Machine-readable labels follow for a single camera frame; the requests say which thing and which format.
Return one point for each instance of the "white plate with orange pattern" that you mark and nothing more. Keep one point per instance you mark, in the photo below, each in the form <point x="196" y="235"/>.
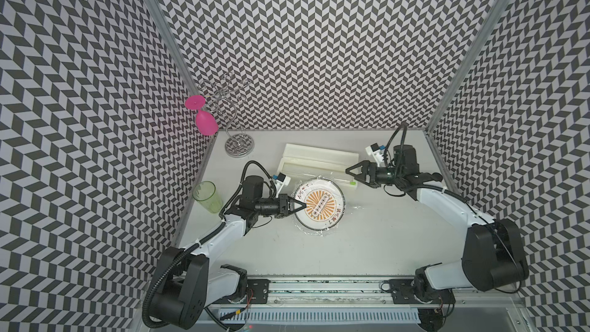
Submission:
<point x="325" y="201"/>

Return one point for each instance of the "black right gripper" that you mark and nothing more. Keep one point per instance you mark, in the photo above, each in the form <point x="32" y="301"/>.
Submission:
<point x="366" y="167"/>

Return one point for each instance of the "clear plastic wrap sheet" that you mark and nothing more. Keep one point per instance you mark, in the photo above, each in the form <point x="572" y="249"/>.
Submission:
<point x="353" y="207"/>

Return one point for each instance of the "green transparent cup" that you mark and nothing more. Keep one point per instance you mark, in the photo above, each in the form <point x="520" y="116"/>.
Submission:
<point x="206" y="195"/>

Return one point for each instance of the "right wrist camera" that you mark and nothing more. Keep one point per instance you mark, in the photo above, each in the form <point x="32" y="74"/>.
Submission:
<point x="376" y="154"/>

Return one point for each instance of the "cream plastic wrap dispenser box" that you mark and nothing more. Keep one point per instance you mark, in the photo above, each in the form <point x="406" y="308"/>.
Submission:
<point x="305" y="162"/>

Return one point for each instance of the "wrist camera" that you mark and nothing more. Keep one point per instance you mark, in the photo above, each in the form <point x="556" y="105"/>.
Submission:
<point x="376" y="154"/>
<point x="281" y="181"/>

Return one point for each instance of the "left aluminium corner post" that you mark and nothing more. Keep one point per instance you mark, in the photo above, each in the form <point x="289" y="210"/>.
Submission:
<point x="169" y="40"/>

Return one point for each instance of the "right aluminium corner post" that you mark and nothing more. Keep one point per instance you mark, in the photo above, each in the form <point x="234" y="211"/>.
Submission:
<point x="493" y="18"/>

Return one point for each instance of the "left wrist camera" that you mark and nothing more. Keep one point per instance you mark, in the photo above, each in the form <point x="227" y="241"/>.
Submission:
<point x="281" y="181"/>

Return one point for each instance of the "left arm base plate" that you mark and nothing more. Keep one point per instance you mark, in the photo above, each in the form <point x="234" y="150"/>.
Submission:
<point x="254" y="291"/>

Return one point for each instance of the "pink plastic wine glass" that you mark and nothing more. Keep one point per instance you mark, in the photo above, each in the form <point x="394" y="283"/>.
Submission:
<point x="204" y="120"/>

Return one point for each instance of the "aluminium corner post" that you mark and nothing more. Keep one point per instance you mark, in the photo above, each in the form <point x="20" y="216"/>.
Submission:
<point x="493" y="18"/>
<point x="169" y="40"/>

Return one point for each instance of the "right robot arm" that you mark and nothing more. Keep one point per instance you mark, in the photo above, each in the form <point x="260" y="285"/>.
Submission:
<point x="493" y="254"/>

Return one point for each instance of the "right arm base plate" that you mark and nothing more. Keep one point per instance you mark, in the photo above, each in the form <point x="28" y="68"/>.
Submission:
<point x="404" y="291"/>

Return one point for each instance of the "aluminium front rail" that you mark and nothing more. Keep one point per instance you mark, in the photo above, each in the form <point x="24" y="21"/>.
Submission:
<point x="334" y="291"/>

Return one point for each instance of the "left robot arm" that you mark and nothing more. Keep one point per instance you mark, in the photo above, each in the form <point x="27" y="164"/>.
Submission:
<point x="187" y="280"/>

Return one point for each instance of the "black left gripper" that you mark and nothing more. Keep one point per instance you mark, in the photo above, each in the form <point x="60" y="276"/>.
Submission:
<point x="283" y="205"/>

